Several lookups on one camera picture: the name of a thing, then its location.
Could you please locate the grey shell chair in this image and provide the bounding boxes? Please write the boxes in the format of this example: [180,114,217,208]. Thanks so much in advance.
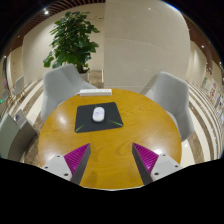
[139,71,195,142]
[40,63,98,123]

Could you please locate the group of white chairs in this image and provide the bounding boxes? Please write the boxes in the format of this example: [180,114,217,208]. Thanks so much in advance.
[1,75,26,103]

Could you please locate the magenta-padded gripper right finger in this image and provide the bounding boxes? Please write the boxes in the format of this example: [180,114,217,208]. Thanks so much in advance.
[131,142,184,186]

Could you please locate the white power strip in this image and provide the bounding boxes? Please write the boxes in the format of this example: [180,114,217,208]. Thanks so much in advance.
[79,88,113,97]

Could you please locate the green potted plant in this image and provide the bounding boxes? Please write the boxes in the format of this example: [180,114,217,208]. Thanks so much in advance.
[42,11,101,83]

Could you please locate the white cartoon-print computer mouse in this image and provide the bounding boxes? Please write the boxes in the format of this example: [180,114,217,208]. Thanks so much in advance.
[91,106,106,123]

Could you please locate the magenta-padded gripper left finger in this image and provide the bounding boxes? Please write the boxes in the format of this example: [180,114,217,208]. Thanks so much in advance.
[41,142,92,186]

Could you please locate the row of wall posters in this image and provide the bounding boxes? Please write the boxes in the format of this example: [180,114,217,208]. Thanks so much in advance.
[199,76,224,126]

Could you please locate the black mouse pad green lines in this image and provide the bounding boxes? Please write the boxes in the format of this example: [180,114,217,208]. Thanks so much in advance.
[74,101,125,134]

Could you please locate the grey-green armchair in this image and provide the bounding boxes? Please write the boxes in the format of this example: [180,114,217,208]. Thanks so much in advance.
[0,109,38,163]

